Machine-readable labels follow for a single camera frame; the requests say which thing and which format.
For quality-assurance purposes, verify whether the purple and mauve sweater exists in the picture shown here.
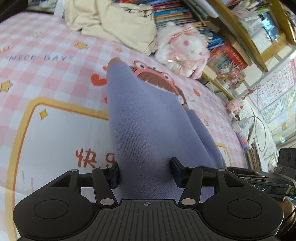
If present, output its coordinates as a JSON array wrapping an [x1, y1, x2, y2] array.
[[106, 58, 226, 200]]

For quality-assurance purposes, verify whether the person's right hand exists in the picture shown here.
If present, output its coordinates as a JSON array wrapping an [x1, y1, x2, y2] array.
[[278, 198, 295, 223]]

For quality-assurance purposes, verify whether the white charger plug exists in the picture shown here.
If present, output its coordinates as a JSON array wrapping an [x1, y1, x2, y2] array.
[[231, 118, 249, 133]]

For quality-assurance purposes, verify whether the small pink pig plush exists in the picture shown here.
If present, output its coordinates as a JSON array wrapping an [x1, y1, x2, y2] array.
[[226, 99, 244, 114]]

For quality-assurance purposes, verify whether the pink checkered cartoon desk mat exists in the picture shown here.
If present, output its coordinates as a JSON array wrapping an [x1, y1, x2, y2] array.
[[1, 12, 247, 240]]

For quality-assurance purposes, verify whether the colourful bead decoration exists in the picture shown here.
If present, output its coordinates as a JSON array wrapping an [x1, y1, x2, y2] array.
[[217, 64, 246, 89]]

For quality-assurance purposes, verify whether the pink white bunny plush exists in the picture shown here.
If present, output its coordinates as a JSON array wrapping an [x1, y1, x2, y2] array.
[[154, 22, 210, 79]]

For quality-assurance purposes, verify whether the row of colourful books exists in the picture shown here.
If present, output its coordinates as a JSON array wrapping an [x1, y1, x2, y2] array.
[[124, 1, 252, 71]]

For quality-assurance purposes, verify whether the cream printed garment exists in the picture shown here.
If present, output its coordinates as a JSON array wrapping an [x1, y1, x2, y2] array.
[[64, 1, 158, 56]]

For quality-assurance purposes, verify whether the white bookshelf frame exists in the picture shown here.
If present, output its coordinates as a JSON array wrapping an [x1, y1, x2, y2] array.
[[206, 1, 295, 97]]

